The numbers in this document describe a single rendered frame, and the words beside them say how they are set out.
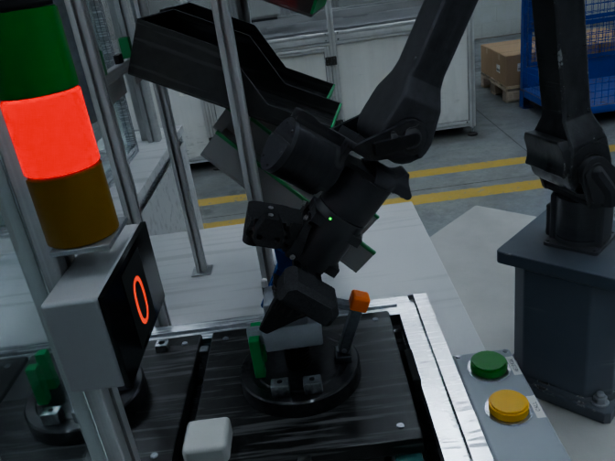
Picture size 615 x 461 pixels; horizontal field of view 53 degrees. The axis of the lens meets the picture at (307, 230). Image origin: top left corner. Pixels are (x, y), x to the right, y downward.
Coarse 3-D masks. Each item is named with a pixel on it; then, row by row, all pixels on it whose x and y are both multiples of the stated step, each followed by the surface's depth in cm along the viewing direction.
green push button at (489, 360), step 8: (480, 352) 71; (488, 352) 71; (496, 352) 71; (472, 360) 70; (480, 360) 70; (488, 360) 69; (496, 360) 69; (504, 360) 69; (472, 368) 69; (480, 368) 68; (488, 368) 68; (496, 368) 68; (504, 368) 68; (480, 376) 69; (488, 376) 68; (496, 376) 68
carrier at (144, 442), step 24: (192, 336) 83; (144, 360) 79; (168, 360) 78; (192, 360) 77; (144, 384) 72; (168, 384) 74; (192, 384) 74; (144, 408) 70; (168, 408) 70; (144, 432) 66; (168, 432) 66; (144, 456) 63; (168, 456) 63
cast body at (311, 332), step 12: (264, 288) 68; (264, 300) 66; (264, 312) 65; (288, 324) 66; (300, 324) 66; (312, 324) 66; (252, 336) 68; (264, 336) 66; (276, 336) 67; (288, 336) 67; (300, 336) 67; (312, 336) 67; (276, 348) 67; (288, 348) 67
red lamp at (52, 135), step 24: (48, 96) 37; (72, 96) 38; (24, 120) 37; (48, 120) 37; (72, 120) 38; (24, 144) 38; (48, 144) 38; (72, 144) 38; (96, 144) 41; (24, 168) 39; (48, 168) 38; (72, 168) 39
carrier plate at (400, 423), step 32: (384, 320) 80; (224, 352) 78; (384, 352) 74; (224, 384) 72; (384, 384) 68; (224, 416) 67; (256, 416) 66; (320, 416) 65; (352, 416) 64; (384, 416) 64; (416, 416) 63; (256, 448) 62; (288, 448) 61; (320, 448) 61; (352, 448) 61; (384, 448) 61; (416, 448) 61
